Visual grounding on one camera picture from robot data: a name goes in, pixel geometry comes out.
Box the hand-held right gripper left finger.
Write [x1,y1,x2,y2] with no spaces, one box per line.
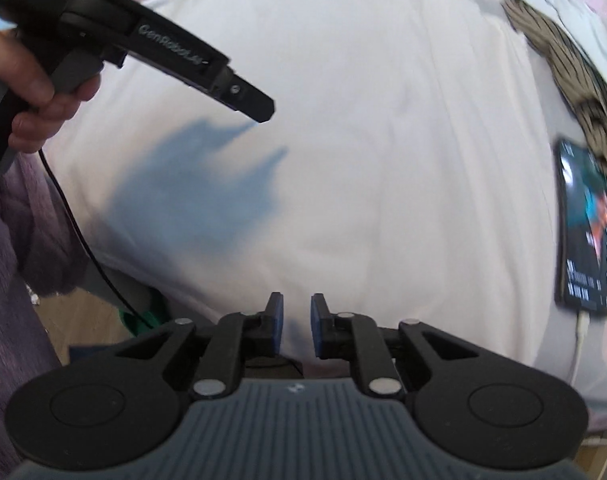
[80,291,285,402]

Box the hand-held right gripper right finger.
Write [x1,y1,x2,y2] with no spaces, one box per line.
[311,292,514,402]

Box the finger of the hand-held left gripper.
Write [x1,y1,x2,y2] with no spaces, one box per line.
[218,64,276,123]

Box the white t-shirt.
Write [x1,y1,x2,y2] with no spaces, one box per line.
[43,0,559,376]

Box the person's left hand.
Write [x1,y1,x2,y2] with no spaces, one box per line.
[0,30,101,154]

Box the green plastic object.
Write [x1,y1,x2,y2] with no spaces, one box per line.
[118,287,166,341]

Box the purple fuzzy robe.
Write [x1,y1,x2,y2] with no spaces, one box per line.
[0,150,91,480]

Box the black smartphone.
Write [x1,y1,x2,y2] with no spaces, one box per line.
[553,137,607,318]

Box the brown striped garment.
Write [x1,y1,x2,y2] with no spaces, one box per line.
[501,0,607,181]

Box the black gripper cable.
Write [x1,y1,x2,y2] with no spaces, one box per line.
[38,147,156,331]

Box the white charging cable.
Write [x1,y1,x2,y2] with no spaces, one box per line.
[568,311,593,386]

